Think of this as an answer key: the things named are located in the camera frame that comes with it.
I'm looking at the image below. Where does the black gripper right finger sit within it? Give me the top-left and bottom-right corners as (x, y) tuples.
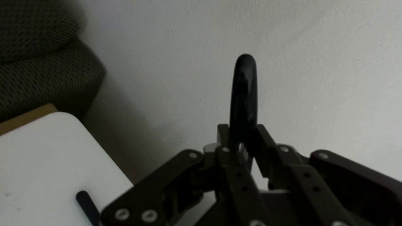
(244, 122), (402, 226)

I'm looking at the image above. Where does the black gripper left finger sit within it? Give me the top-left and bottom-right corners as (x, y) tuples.
(99, 122), (269, 226)

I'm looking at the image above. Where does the dark grey sofa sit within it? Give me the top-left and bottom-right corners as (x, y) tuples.
(0, 0), (107, 124)

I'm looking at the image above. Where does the black handled wire whisk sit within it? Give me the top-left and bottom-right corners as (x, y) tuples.
(74, 189), (103, 226)

